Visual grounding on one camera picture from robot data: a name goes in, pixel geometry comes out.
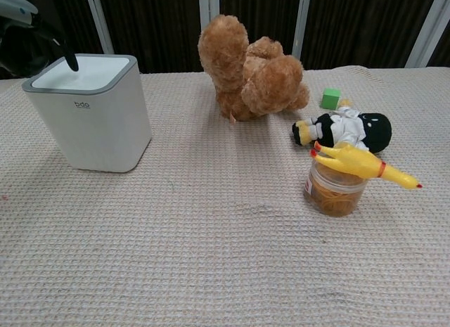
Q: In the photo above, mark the white metal frame post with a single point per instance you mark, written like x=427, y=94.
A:
x=300, y=21
x=208, y=1
x=427, y=28

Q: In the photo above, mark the green cube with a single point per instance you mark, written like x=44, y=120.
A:
x=330, y=99

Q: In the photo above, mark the yellow rubber chicken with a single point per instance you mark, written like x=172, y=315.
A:
x=355, y=160

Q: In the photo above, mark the beige waffle table cloth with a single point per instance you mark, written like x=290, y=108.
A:
x=211, y=235

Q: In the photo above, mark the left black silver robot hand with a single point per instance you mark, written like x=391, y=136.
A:
x=24, y=45

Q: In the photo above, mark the thin white wall rail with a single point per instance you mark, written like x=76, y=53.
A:
x=103, y=21

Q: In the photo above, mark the white lidded trash bin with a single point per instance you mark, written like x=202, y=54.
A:
x=102, y=130

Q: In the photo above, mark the dark curtain backdrop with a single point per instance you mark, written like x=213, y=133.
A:
x=358, y=24

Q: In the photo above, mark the brown teddy bear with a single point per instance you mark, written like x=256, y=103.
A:
x=267, y=81

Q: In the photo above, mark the black white plush doll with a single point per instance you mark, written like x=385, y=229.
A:
x=372, y=130

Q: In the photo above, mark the clear jar of rubber bands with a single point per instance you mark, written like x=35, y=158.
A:
x=334, y=198

